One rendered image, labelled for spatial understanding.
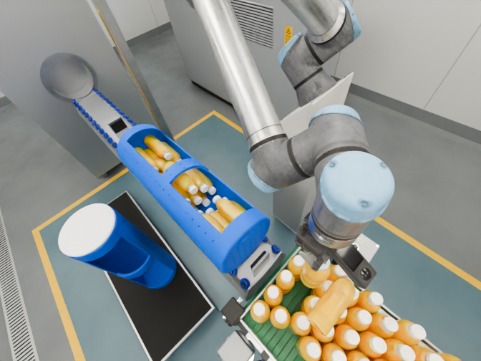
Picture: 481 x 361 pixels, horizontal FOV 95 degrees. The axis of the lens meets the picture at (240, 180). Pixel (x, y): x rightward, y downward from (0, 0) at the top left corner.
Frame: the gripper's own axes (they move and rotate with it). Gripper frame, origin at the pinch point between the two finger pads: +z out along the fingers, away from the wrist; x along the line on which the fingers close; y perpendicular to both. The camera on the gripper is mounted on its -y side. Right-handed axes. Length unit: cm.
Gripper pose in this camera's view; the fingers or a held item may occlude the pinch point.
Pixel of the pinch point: (321, 261)
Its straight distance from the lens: 65.6
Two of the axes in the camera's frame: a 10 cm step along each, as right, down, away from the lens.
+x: -7.0, 6.3, -3.4
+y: -7.0, -5.4, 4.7
